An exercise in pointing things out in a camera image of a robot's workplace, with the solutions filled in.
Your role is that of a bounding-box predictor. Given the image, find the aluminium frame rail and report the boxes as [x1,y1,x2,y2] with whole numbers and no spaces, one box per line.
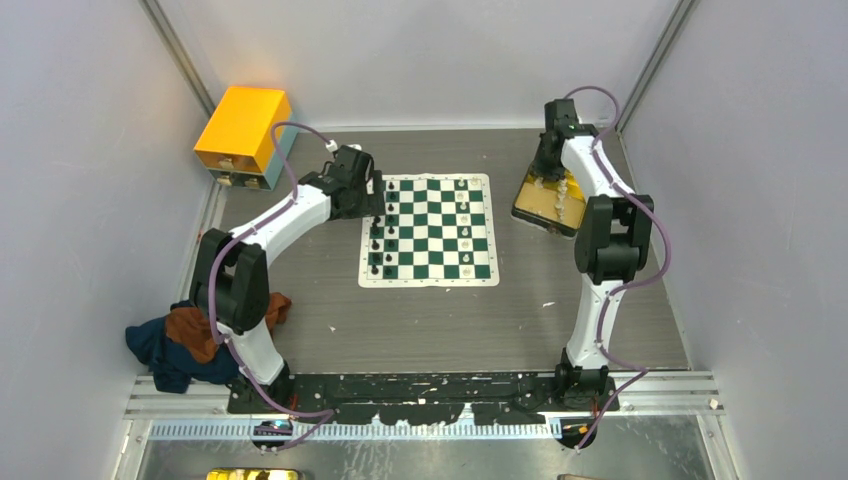
[124,372,725,443]

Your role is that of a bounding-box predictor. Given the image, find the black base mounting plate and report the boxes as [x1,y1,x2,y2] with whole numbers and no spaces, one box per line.
[228,370,621,427]

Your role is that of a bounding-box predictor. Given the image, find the orange cloth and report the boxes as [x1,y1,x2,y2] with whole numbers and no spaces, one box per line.
[165,292,292,364]

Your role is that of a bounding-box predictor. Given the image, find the dark blue cloth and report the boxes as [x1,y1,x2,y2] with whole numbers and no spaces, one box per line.
[125,312,240,394]

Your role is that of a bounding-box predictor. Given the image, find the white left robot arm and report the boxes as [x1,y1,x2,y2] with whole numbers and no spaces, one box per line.
[189,145,385,413]

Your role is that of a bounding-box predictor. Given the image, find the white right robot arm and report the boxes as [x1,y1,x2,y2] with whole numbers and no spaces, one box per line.
[532,98,653,411]

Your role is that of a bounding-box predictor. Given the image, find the green white chess board mat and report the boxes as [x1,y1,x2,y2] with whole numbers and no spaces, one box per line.
[358,173,500,289]

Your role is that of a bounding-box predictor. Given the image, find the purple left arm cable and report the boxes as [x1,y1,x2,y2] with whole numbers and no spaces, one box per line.
[206,121,339,453]

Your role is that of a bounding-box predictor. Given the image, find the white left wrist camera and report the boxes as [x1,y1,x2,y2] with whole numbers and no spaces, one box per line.
[325,140,362,156]

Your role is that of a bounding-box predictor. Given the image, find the yellow transparent tray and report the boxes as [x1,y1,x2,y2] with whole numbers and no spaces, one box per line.
[511,168,586,238]

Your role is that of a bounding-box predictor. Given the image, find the yellow teal drawer box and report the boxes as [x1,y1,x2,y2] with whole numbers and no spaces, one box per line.
[194,86,294,191]

